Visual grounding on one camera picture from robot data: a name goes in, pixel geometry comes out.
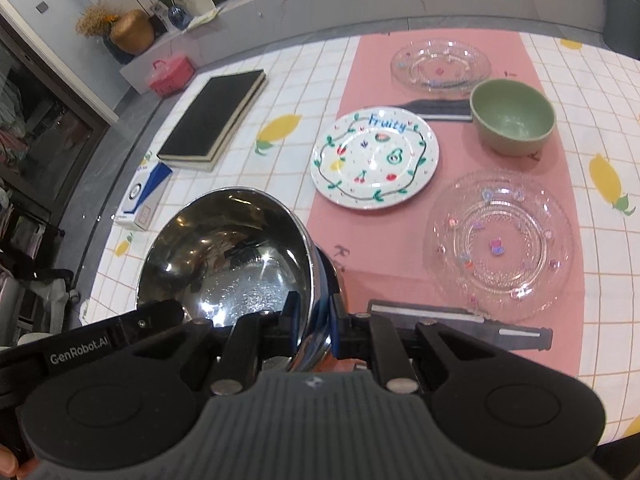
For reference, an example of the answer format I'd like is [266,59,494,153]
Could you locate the gold round vase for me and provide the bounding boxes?
[109,9,155,56]

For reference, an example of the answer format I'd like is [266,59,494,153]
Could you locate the white fruit print plate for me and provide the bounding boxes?
[310,107,441,210]

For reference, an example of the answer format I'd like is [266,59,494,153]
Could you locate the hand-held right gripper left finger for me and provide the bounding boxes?
[117,292,302,397]

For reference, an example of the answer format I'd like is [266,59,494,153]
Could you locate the black hardcover book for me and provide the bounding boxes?
[156,69,269,172]

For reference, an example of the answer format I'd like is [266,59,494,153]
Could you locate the grey trash bin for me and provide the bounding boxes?
[602,0,640,57]

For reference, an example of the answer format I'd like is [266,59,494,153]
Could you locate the clear glass flower plate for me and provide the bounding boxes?
[423,170,574,322]
[390,39,492,94]

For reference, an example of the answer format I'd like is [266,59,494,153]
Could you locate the pink plastic basket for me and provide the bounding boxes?
[149,54,196,99]

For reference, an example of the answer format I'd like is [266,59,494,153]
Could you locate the person's left hand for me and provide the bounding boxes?
[0,446,37,480]

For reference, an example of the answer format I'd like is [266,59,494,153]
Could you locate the green ceramic bowl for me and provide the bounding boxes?
[470,79,557,157]

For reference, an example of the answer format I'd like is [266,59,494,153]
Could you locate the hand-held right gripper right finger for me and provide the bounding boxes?
[330,295,506,394]

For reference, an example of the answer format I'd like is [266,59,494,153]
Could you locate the dark glass cabinet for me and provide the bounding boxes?
[0,10,119,221]

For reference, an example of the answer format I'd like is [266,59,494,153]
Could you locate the white marble ledge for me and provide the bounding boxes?
[120,0,640,96]

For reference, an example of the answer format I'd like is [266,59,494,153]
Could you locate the dried yellow flowers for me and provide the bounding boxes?
[75,2,122,39]

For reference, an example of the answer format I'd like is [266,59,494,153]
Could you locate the pink table mat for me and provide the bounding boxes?
[304,30,592,378]

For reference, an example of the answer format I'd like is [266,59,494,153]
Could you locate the blue glass vase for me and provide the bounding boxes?
[167,4,191,30]

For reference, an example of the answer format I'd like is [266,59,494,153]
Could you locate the black strip with white line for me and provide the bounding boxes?
[399,98,474,122]

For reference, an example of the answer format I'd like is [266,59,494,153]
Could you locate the blue and white box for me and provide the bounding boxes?
[113,162,174,231]

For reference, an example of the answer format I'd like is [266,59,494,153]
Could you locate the stainless steel bowl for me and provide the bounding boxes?
[135,187,347,372]

